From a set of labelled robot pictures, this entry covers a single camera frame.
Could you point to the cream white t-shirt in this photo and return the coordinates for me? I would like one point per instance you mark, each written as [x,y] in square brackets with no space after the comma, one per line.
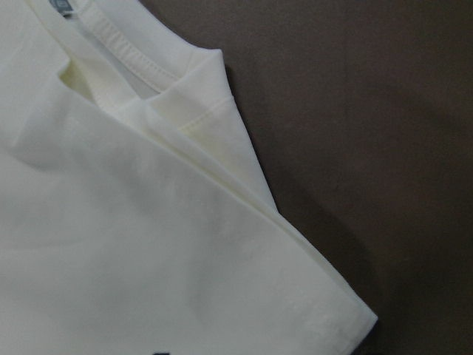
[135,217]

